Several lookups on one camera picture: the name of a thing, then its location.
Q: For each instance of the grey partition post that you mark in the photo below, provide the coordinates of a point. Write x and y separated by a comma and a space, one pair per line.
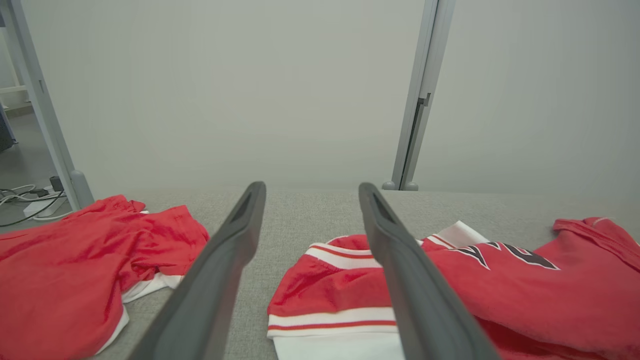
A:
45, 115
422, 100

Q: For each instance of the red jersey with black number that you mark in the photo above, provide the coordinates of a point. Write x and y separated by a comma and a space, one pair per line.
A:
525, 300

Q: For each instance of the red shorts with white stripe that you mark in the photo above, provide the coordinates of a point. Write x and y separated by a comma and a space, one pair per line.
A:
65, 280

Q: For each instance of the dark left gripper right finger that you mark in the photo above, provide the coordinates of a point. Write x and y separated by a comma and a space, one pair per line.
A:
420, 300

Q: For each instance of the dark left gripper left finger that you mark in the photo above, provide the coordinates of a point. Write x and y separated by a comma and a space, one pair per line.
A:
210, 285

